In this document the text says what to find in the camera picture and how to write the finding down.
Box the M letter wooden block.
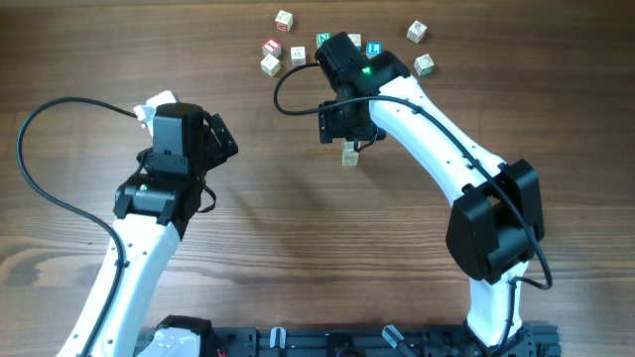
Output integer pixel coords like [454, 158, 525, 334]
[290, 47, 307, 66]

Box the green-sided right block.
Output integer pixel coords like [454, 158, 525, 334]
[414, 54, 436, 76]

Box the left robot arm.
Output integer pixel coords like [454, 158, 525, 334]
[60, 103, 238, 356]

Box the far right top block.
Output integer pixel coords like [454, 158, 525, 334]
[407, 20, 428, 44]

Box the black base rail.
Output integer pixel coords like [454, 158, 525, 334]
[202, 324, 563, 357]

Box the left camera cable black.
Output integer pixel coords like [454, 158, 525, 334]
[1, 103, 149, 356]

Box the yellow top wooden block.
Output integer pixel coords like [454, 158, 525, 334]
[342, 155, 359, 163]

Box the right camera cable black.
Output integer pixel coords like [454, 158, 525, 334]
[273, 62, 554, 348]

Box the plain S wooden block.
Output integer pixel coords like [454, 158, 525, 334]
[342, 140, 354, 151]

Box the red I letter block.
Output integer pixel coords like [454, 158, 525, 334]
[262, 38, 282, 58]

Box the blue-sided C block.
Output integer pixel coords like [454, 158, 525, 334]
[348, 34, 362, 51]

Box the top red-edged wooden block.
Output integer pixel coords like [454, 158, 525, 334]
[275, 10, 294, 33]

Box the blue L letter block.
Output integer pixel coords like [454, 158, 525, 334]
[366, 42, 383, 59]

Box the green N letter block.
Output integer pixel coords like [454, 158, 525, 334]
[316, 32, 331, 48]

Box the camera cable black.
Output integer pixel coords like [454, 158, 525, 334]
[273, 62, 554, 348]
[1, 103, 149, 356]

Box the plain block yellow side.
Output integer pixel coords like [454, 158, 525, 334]
[260, 54, 281, 76]

